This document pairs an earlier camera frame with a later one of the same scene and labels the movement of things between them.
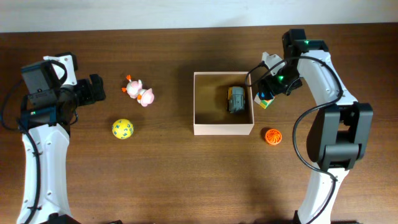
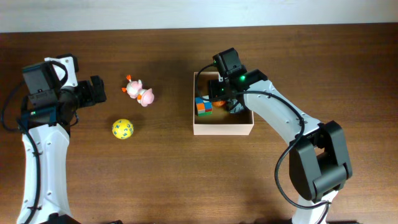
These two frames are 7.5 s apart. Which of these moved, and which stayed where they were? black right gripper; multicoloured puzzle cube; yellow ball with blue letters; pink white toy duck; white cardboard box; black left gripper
Moved: black right gripper; multicoloured puzzle cube
Stayed: white cardboard box; yellow ball with blue letters; black left gripper; pink white toy duck
